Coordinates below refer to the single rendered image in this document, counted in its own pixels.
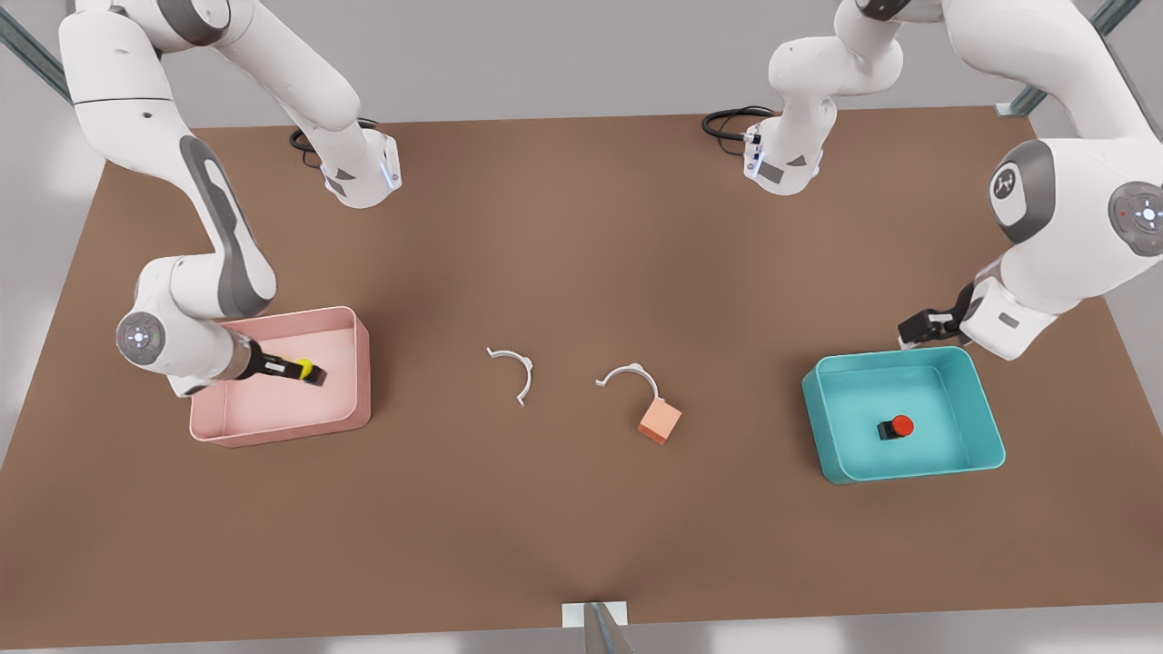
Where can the yellow button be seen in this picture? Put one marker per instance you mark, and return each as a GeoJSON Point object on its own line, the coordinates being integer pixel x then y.
{"type": "Point", "coordinates": [309, 371]}

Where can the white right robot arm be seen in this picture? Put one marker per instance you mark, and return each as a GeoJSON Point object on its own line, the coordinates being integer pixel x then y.
{"type": "Point", "coordinates": [218, 209]}

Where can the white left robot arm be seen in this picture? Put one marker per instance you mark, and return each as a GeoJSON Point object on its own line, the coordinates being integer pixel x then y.
{"type": "Point", "coordinates": [1072, 227]}

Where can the pink storage box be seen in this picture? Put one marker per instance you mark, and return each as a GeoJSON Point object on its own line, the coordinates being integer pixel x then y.
{"type": "Point", "coordinates": [341, 400]}

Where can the red button on black base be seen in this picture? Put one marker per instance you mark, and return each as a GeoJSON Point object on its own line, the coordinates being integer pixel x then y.
{"type": "Point", "coordinates": [899, 426]}

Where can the blue storage box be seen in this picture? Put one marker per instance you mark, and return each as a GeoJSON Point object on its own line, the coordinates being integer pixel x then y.
{"type": "Point", "coordinates": [849, 454]}

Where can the white curved hook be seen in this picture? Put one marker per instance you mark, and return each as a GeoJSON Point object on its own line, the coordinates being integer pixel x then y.
{"type": "Point", "coordinates": [627, 370]}
{"type": "Point", "coordinates": [524, 368]}

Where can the orange cube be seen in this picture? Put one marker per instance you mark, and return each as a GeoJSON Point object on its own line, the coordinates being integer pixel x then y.
{"type": "Point", "coordinates": [660, 423]}

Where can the silver frame post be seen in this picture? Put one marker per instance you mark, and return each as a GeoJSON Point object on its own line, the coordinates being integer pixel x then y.
{"type": "Point", "coordinates": [1072, 54]}
{"type": "Point", "coordinates": [32, 56]}
{"type": "Point", "coordinates": [601, 629]}

